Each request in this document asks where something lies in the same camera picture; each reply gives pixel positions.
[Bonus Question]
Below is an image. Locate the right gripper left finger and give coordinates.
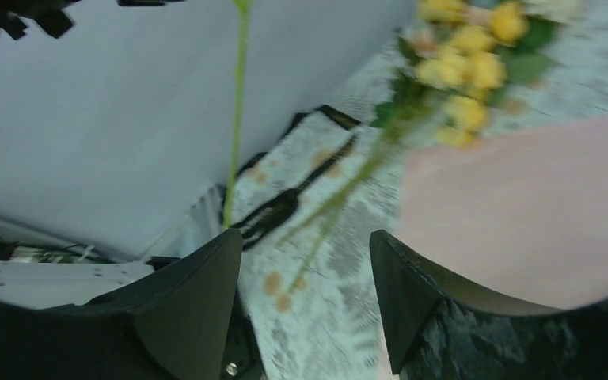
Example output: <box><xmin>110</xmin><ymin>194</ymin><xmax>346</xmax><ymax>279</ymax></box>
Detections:
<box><xmin>0</xmin><ymin>230</ymin><xmax>265</xmax><ymax>379</ymax></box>

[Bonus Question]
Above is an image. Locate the pink fake flower stem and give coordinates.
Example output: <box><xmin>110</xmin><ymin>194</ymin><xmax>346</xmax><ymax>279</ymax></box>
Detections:
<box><xmin>222</xmin><ymin>0</ymin><xmax>253</xmax><ymax>230</ymax></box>

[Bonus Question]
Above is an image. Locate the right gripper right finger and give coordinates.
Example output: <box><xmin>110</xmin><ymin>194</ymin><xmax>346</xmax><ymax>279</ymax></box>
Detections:
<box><xmin>369</xmin><ymin>230</ymin><xmax>608</xmax><ymax>379</ymax></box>

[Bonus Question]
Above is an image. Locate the yellow fake flower stem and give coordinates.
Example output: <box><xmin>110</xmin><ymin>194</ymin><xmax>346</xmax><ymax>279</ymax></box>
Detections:
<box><xmin>288</xmin><ymin>1</ymin><xmax>570</xmax><ymax>291</ymax></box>

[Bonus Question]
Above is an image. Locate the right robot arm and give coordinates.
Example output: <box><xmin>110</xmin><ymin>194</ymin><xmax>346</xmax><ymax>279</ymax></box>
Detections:
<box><xmin>0</xmin><ymin>230</ymin><xmax>608</xmax><ymax>379</ymax></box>

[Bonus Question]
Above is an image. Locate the floral tablecloth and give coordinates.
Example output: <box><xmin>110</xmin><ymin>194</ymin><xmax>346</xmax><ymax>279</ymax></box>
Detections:
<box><xmin>177</xmin><ymin>0</ymin><xmax>608</xmax><ymax>380</ymax></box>

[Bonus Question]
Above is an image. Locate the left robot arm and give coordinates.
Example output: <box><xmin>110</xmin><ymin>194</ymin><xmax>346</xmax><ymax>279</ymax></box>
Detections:
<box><xmin>0</xmin><ymin>0</ymin><xmax>79</xmax><ymax>41</ymax></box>

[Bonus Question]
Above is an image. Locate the black ribbon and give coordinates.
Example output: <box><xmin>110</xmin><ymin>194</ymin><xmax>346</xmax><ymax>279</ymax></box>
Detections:
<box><xmin>221</xmin><ymin>104</ymin><xmax>362</xmax><ymax>253</ymax></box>

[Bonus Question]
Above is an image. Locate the pink purple wrapping paper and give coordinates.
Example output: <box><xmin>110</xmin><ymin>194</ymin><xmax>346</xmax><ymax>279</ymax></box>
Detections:
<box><xmin>377</xmin><ymin>110</ymin><xmax>608</xmax><ymax>380</ymax></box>

